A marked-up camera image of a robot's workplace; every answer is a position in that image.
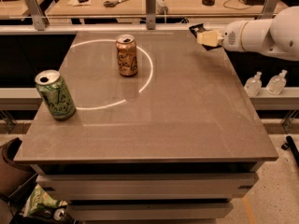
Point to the black RXBAR chocolate bar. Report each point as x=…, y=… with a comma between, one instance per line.
x=198, y=29

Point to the upper grey drawer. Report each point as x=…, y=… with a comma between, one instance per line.
x=147, y=187

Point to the green chip bag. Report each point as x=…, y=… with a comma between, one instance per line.
x=41, y=204

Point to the middle metal bracket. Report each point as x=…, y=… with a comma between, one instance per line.
x=151, y=14

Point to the lower grey drawer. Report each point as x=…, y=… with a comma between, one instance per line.
x=150, y=211

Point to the brown bin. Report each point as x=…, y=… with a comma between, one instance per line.
x=12, y=174

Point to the metal bracket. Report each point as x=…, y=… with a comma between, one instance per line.
x=151, y=14
x=39, y=18
x=269, y=2

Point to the scissors on desk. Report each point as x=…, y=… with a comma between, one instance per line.
x=113, y=3

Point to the black chair leg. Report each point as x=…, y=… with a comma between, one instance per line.
x=289, y=144

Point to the clear sanitizer bottle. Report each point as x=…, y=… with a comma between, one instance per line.
x=277, y=83
x=253, y=85

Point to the orange LaCroix can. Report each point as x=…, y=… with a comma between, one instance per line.
x=126, y=55

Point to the right metal bracket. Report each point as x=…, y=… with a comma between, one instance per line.
x=269, y=2

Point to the grey drawer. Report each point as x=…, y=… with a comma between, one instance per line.
x=150, y=211
x=147, y=187

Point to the left metal bracket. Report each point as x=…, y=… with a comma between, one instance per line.
x=39, y=18

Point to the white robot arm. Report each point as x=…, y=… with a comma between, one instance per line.
x=277, y=37

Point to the green LaCroix can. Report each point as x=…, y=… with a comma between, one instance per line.
x=55, y=94

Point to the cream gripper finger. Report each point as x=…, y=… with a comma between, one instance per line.
x=212, y=38

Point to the white power adapter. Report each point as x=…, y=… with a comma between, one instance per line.
x=161, y=7

